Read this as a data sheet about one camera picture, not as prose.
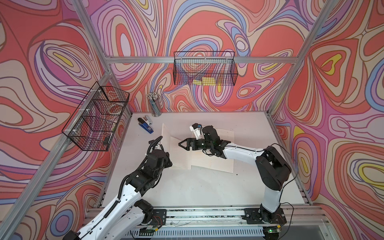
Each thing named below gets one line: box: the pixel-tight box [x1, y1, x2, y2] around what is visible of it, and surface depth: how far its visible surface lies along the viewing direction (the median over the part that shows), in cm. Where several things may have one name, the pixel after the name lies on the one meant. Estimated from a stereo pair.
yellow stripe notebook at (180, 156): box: [170, 136, 192, 170], surface depth 93 cm
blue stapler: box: [137, 117, 154, 134], surface depth 110 cm
